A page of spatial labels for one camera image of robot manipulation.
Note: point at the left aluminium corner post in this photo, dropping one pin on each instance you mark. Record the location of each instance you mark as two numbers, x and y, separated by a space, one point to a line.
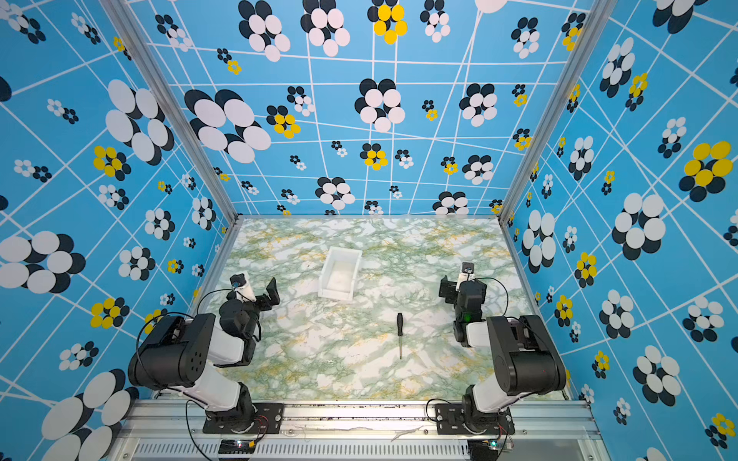
124 23

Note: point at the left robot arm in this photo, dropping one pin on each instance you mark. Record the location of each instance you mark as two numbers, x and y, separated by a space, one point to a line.
185 353

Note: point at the white plastic bin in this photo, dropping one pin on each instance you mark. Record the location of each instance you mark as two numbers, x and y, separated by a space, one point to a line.
338 276

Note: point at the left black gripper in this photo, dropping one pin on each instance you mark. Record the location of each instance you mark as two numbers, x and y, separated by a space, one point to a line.
271 300

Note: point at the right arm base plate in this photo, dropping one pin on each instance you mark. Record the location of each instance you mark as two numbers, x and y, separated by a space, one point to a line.
463 419

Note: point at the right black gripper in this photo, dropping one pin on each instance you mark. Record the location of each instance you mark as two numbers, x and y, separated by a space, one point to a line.
450 288

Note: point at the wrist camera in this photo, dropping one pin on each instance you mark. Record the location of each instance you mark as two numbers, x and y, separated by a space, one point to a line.
242 288
466 273

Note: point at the aluminium front rail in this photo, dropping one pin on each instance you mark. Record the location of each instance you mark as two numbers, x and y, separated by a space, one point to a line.
362 430

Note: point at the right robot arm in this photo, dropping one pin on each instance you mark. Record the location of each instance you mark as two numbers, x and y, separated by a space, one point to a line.
525 359

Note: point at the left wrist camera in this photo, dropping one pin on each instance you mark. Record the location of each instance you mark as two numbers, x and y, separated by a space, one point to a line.
242 288

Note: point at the black handled screwdriver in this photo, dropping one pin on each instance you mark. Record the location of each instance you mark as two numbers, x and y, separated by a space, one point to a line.
400 333

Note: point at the aluminium corner post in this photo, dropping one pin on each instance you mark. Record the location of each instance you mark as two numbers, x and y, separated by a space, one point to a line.
596 22
124 23

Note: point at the right aluminium corner post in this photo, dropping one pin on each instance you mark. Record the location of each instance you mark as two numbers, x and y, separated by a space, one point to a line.
596 22

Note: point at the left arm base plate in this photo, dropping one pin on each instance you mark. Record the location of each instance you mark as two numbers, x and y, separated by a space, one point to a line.
258 419

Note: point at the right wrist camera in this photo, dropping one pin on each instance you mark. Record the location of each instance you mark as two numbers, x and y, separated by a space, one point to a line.
466 273

